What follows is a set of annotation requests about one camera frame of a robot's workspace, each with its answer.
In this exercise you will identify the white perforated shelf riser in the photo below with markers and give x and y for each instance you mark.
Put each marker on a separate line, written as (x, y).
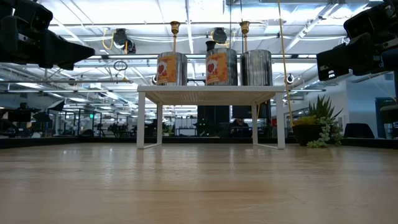
(248, 88)

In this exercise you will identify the right wrist camera black housing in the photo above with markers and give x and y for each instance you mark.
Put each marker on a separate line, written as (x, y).
(367, 21)

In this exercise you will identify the wrist camera black housing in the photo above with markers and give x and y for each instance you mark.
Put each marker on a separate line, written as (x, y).
(367, 21)
(34, 17)

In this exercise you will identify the person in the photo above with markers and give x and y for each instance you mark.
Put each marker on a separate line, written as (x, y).
(239, 126)

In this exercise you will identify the black wall screen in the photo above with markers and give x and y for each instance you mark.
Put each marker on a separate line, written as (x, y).
(242, 111)

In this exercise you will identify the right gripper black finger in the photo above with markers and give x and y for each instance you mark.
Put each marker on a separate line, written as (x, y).
(334, 63)

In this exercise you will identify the black vertical frame post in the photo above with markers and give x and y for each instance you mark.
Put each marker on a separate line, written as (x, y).
(396, 82)

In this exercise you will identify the potted succulent dark pot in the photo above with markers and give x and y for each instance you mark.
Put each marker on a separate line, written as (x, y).
(308, 133)

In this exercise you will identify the silver scented candle tin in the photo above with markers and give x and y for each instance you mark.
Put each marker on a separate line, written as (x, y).
(256, 68)
(221, 67)
(171, 69)

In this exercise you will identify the computer monitor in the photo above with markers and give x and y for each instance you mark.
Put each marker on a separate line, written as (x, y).
(19, 117)

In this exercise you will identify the small black hanging reel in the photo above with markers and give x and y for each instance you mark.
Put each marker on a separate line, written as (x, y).
(289, 78)

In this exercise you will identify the black cabinet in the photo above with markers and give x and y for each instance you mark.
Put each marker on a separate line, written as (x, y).
(214, 121)

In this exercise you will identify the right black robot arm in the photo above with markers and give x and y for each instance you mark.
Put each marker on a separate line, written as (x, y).
(392, 56)

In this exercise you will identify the left wrist camera black housing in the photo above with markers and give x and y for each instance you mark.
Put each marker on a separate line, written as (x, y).
(34, 17)

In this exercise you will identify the tall black candlestick holder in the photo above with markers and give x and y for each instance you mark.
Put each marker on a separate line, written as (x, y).
(210, 45)

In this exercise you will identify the tall brass candlestick holder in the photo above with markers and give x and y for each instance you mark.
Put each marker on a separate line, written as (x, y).
(175, 28)
(244, 28)

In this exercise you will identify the black office chair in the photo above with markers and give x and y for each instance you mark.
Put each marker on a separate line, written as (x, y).
(359, 130)

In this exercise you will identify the small green desk plant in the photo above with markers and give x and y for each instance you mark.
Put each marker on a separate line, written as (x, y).
(168, 132)

